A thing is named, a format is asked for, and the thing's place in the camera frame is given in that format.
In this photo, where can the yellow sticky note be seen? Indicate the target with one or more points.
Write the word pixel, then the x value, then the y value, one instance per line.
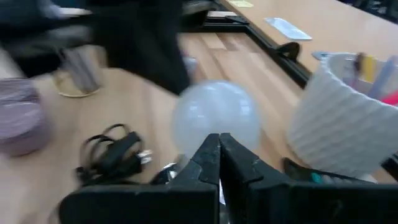
pixel 241 3

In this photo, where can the yellow marker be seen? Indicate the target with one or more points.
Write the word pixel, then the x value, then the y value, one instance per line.
pixel 369 67

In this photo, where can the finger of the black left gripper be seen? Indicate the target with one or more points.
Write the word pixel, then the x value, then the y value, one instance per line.
pixel 146 46

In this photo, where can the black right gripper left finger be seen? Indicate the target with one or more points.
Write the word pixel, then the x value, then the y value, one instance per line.
pixel 155 205

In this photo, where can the red marker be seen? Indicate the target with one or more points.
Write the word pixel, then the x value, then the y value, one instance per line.
pixel 391 99

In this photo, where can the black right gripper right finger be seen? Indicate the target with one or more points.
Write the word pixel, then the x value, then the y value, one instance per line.
pixel 295 205

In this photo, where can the white frosted lightbulb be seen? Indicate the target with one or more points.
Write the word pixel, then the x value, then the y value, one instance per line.
pixel 214 109

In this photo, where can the white rectangular card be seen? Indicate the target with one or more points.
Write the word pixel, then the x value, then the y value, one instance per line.
pixel 287 28

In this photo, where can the tan wooden desk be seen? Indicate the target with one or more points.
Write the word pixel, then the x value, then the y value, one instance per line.
pixel 326 25

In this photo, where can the white ribbed pen cup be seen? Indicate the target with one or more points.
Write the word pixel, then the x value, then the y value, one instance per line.
pixel 335 124

